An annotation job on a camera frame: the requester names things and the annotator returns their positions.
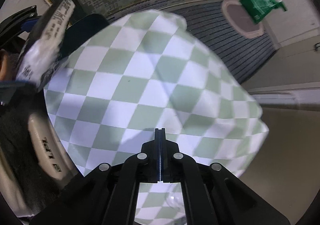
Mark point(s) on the white kitchen cabinet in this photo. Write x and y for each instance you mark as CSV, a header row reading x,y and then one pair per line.
x,y
300,22

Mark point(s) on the green white checkered tablecloth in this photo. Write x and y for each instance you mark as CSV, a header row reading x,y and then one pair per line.
x,y
145,72

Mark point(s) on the green rice bag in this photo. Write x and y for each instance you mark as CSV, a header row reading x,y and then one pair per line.
x,y
259,9

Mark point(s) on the striped blue floor rug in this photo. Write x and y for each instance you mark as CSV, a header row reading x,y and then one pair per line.
x,y
205,21

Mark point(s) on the person's left hand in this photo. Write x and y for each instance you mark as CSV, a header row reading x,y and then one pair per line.
x,y
5,73

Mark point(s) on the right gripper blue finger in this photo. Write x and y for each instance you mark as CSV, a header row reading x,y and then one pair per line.
x,y
163,154
158,153

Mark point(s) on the oval grey floor mat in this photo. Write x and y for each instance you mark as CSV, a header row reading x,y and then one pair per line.
x,y
240,20

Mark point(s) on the black printed carton box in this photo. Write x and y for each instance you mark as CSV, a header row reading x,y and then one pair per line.
x,y
39,59

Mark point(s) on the clear plastic container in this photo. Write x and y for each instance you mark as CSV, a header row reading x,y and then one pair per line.
x,y
175,198

